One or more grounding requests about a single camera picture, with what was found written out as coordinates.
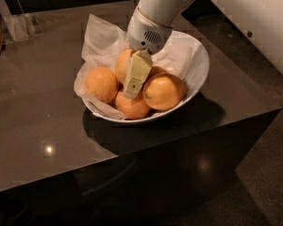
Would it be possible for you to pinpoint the hidden back orange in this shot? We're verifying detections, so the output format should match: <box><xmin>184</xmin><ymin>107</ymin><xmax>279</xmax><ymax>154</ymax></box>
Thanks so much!
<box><xmin>148</xmin><ymin>66</ymin><xmax>167</xmax><ymax>79</ymax></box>

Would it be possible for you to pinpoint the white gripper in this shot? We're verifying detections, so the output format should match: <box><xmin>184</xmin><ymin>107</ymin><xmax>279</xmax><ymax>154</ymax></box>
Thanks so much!
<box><xmin>124</xmin><ymin>8</ymin><xmax>172</xmax><ymax>99</ymax></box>

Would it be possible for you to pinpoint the white paper liner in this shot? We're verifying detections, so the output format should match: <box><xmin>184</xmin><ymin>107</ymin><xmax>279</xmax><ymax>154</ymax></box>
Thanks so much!
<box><xmin>74</xmin><ymin>15</ymin><xmax>197</xmax><ymax>121</ymax></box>

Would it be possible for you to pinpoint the white ceramic bowl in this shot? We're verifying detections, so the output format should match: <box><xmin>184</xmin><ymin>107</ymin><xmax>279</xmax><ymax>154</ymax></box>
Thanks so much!
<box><xmin>92</xmin><ymin>37</ymin><xmax>209</xmax><ymax>123</ymax></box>

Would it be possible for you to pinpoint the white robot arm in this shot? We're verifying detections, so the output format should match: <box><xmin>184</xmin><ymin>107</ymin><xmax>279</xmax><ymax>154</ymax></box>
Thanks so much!
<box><xmin>125</xmin><ymin>0</ymin><xmax>283</xmax><ymax>99</ymax></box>

